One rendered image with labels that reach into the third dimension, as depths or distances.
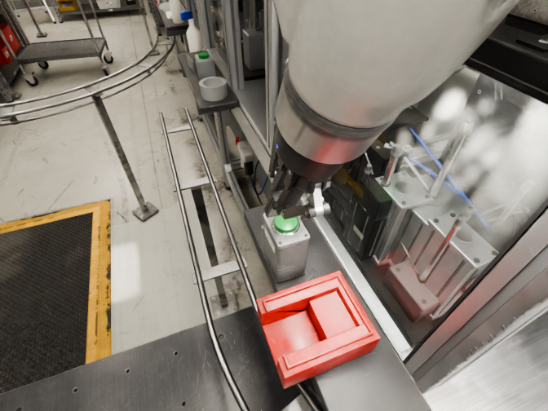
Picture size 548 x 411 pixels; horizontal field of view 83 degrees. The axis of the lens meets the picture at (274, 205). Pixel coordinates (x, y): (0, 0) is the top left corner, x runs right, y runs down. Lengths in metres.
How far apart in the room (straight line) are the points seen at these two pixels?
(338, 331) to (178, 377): 0.41
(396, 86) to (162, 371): 0.75
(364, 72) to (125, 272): 1.77
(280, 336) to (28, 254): 1.84
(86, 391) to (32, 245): 1.49
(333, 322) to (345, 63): 0.43
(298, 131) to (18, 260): 2.07
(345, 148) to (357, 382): 0.40
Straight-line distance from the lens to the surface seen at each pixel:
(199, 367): 0.80
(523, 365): 0.67
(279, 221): 0.52
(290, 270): 0.58
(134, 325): 1.69
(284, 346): 0.54
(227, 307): 1.58
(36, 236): 2.29
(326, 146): 0.23
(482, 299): 0.38
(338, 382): 0.54
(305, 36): 0.19
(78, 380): 0.89
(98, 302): 1.81
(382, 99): 0.19
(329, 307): 0.54
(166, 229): 1.97
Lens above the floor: 1.43
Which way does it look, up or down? 46 degrees down
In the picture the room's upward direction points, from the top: straight up
